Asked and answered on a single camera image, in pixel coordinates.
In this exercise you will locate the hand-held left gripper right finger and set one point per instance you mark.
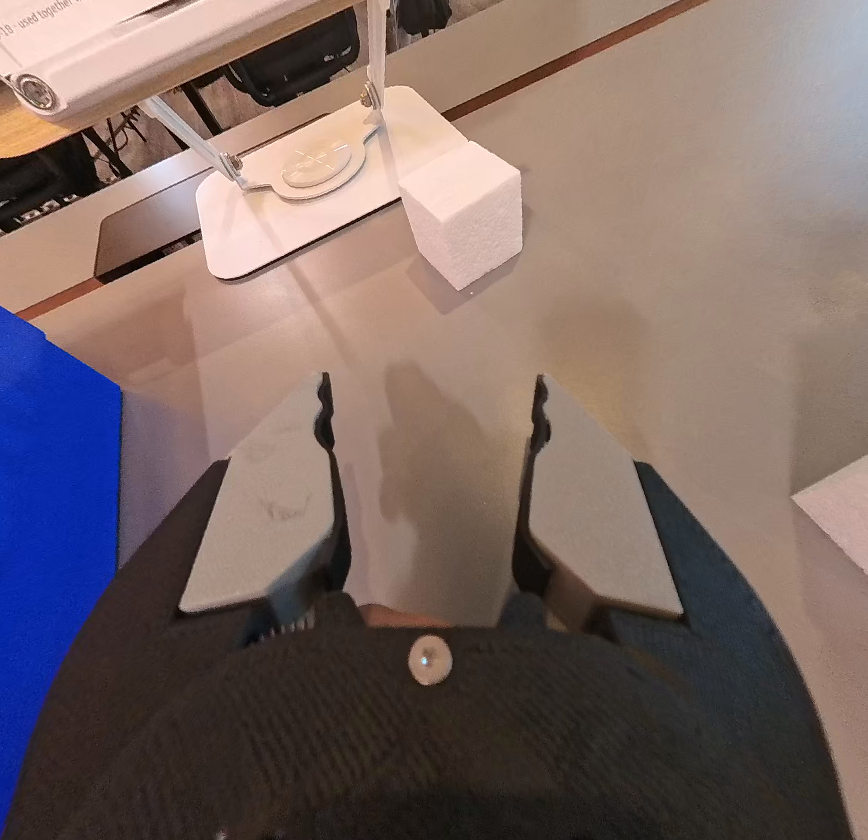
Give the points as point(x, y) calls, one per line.
point(597, 528)

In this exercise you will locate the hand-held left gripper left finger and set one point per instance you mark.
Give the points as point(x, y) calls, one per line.
point(264, 514)

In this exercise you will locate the white hard foam cube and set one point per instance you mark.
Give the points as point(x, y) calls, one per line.
point(468, 223)
point(837, 514)

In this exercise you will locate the blue plastic bin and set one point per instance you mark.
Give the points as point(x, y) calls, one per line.
point(54, 548)

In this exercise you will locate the white stand with wooden board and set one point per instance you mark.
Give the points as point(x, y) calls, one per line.
point(271, 230)

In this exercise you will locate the black office chair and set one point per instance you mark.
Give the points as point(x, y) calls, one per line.
point(298, 60)

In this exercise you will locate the black floor bag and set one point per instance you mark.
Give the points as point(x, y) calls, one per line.
point(424, 3)

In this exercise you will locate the printed instruction sheet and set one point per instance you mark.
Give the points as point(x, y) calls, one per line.
point(68, 6)

